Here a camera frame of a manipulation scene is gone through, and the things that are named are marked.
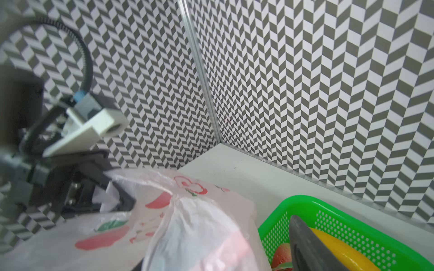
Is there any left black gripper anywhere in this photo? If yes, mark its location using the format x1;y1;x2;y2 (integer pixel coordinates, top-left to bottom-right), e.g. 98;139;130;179
0;148;136;221

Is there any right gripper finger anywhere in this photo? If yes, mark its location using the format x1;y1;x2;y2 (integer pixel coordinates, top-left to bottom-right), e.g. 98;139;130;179
289;215;347;271

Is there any pink fake dragon fruit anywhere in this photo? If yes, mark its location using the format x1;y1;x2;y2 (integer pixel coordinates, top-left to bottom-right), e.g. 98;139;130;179
271;243;293;271

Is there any pink printed plastic bag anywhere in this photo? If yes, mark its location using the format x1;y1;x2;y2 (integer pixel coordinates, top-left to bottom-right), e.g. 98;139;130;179
1;168;270;271

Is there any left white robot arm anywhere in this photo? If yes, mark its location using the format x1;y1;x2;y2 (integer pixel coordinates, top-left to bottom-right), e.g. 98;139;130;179
1;66;111;219

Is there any yellow fake banana bunch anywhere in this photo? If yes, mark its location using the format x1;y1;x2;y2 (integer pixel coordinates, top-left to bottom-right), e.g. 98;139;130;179
310;228;380;271

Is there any green plastic basket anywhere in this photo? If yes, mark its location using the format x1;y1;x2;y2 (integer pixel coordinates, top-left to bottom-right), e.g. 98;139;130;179
258;195;434;271

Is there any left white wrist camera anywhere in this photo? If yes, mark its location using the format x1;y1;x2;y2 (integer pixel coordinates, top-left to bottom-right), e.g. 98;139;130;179
42;90;130;158

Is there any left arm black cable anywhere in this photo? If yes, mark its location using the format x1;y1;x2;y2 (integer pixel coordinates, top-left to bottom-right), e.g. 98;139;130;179
0;16;94;99

